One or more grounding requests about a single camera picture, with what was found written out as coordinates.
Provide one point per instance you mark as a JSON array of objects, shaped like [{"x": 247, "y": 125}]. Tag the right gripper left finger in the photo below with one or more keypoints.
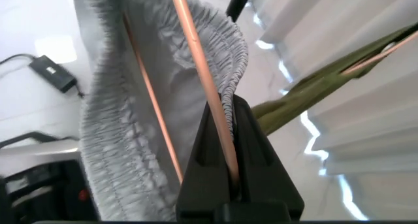
[{"x": 202, "y": 185}]

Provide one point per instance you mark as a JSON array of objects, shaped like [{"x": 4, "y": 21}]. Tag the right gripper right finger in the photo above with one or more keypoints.
[{"x": 267, "y": 185}]

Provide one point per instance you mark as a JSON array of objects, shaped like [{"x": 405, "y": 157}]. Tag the pale grey garment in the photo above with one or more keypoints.
[{"x": 114, "y": 136}]

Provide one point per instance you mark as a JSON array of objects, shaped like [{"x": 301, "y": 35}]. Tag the green sleeveless shirt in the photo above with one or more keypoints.
[{"x": 310, "y": 90}]

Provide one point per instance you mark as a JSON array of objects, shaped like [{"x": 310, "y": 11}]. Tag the pink clothes hanger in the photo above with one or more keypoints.
[
  {"x": 202, "y": 67},
  {"x": 375, "y": 56}
]

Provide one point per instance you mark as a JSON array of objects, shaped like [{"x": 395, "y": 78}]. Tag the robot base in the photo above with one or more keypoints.
[{"x": 39, "y": 185}]

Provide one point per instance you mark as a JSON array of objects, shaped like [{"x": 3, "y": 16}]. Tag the black clothes rack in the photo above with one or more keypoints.
[{"x": 238, "y": 2}]

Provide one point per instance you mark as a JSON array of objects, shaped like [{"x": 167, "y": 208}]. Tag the white curtain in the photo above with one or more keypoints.
[{"x": 359, "y": 119}]

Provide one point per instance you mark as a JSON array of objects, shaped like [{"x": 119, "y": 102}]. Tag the black power adapter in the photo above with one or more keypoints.
[{"x": 52, "y": 72}]

